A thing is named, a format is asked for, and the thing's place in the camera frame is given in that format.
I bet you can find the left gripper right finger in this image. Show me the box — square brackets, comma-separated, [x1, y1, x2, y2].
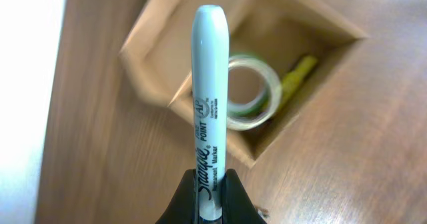
[222, 169, 266, 224]

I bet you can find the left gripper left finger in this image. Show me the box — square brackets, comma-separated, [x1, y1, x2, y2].
[155, 169, 195, 224]

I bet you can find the white masking tape roll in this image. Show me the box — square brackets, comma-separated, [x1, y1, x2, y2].
[227, 55, 282, 131]

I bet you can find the green tape roll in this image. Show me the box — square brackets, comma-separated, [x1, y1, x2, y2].
[228, 55, 271, 117]

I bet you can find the black and white marker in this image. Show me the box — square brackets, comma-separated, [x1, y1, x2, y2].
[191, 5, 229, 223]

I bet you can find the cardboard box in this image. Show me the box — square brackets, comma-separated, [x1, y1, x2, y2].
[119, 0, 366, 167]

